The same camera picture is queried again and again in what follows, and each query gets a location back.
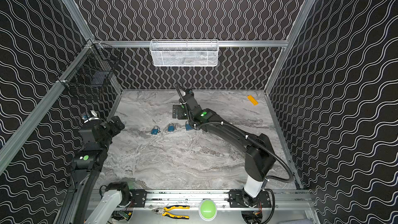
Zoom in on blue padlock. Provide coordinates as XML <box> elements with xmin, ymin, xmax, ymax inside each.
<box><xmin>151</xmin><ymin>125</ymin><xmax>161</xmax><ymax>135</ymax></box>
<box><xmin>185</xmin><ymin>121</ymin><xmax>194</xmax><ymax>131</ymax></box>
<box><xmin>167</xmin><ymin>123</ymin><xmax>178</xmax><ymax>132</ymax></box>

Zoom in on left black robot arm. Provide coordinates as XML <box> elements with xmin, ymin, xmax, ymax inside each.
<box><xmin>57</xmin><ymin>115</ymin><xmax>125</xmax><ymax>224</ymax></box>

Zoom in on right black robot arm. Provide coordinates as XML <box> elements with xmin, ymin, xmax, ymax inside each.
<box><xmin>173</xmin><ymin>84</ymin><xmax>294</xmax><ymax>207</ymax></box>

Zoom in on yellow block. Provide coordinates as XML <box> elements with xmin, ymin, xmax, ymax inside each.
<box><xmin>247</xmin><ymin>95</ymin><xmax>259</xmax><ymax>106</ymax></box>

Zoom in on green circuit board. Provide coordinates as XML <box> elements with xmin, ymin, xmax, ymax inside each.
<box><xmin>112</xmin><ymin>211</ymin><xmax>133</xmax><ymax>222</ymax></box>

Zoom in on green round button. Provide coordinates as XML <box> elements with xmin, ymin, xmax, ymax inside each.
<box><xmin>199</xmin><ymin>199</ymin><xmax>217</xmax><ymax>222</ymax></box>

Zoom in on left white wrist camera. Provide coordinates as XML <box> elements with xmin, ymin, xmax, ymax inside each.
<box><xmin>81</xmin><ymin>110</ymin><xmax>99</xmax><ymax>123</ymax></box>

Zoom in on white wire basket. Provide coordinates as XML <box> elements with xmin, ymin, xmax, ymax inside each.
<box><xmin>149</xmin><ymin>39</ymin><xmax>219</xmax><ymax>67</ymax></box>

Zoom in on black wire basket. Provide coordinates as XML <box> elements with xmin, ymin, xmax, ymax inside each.
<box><xmin>60</xmin><ymin>39</ymin><xmax>122</xmax><ymax>101</ymax></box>

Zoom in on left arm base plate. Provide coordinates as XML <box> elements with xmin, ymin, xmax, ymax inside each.
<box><xmin>118</xmin><ymin>189</ymin><xmax>148</xmax><ymax>208</ymax></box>

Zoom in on yellow handled pliers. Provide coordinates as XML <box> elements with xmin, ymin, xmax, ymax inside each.
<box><xmin>152</xmin><ymin>205</ymin><xmax>191</xmax><ymax>220</ymax></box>

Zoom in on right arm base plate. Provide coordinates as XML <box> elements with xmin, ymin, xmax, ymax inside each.
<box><xmin>227</xmin><ymin>189</ymin><xmax>272</xmax><ymax>208</ymax></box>

